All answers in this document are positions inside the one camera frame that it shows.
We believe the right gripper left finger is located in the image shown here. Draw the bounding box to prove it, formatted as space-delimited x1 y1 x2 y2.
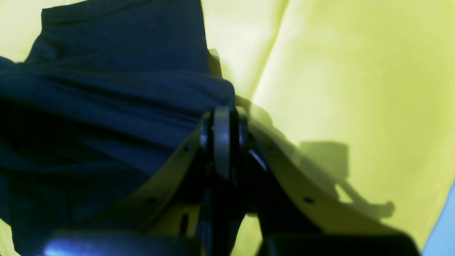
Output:
43 107 232 256

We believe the yellow table cloth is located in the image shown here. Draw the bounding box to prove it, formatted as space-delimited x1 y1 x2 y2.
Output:
0 0 455 256

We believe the dark navy T-shirt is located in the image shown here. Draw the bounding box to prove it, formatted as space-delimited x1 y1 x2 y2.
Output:
0 0 235 256

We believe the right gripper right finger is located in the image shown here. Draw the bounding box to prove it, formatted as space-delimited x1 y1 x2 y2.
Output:
232 107 419 256

